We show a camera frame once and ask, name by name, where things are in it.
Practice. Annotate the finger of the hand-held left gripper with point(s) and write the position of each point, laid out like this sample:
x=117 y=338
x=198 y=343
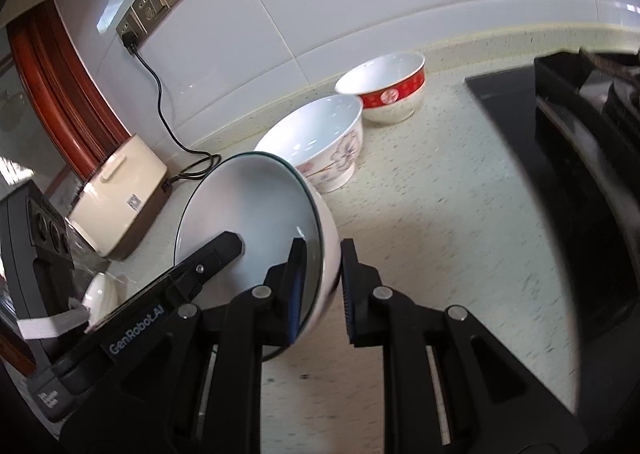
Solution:
x=210 y=259

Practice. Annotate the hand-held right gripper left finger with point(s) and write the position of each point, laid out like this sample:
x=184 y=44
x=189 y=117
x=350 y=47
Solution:
x=296 y=291

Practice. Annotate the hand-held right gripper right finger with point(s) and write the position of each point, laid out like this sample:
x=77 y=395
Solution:
x=351 y=299

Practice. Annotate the white bowl with green rim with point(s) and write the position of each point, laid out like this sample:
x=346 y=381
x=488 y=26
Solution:
x=240 y=214

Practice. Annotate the large floral white plate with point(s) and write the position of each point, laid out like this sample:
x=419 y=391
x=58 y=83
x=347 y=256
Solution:
x=100 y=296

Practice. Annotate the white bowl with floral print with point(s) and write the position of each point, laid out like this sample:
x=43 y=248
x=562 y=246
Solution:
x=310 y=133

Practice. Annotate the white bowl with red band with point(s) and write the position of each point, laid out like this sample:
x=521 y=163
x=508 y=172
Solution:
x=395 y=106

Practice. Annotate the cream rice cooker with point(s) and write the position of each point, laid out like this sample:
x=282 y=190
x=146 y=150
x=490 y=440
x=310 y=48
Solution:
x=115 y=194

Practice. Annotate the glass door pane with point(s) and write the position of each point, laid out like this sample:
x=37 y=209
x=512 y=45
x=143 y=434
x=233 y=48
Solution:
x=25 y=133

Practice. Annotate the black power plug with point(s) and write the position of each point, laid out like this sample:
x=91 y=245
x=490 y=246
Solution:
x=130 y=41

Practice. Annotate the black glass gas stove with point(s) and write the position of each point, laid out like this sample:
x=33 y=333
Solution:
x=505 y=88

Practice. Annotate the black pan support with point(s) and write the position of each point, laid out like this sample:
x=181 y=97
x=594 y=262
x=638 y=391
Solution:
x=555 y=78

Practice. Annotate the red wooden door frame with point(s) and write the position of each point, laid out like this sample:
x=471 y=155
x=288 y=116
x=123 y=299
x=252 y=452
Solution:
x=60 y=83

